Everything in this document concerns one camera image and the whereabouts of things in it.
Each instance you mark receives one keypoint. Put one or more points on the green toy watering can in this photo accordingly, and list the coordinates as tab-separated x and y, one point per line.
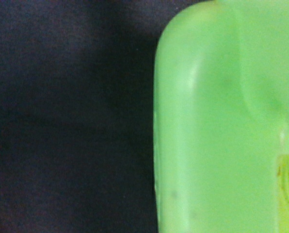
221	119

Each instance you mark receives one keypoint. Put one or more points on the black tablecloth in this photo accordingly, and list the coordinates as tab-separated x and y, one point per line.
76	98

